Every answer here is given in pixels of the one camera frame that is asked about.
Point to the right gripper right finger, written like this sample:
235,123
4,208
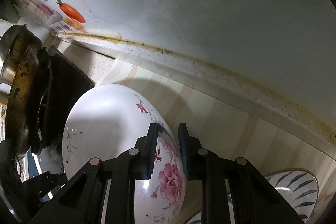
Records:
233,191

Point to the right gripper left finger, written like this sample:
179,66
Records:
103,191

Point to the white floral plate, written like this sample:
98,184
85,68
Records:
106,121

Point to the blue leaf pattern plate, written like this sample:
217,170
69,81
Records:
297,186

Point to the striped table cloth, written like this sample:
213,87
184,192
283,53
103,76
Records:
226,130

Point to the frying pan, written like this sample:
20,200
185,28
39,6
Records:
19,105

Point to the black induction cooktop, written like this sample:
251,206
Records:
59,83

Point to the steel pot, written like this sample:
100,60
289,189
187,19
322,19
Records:
13,47

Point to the colourful wall stickers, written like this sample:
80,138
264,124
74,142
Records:
64,19

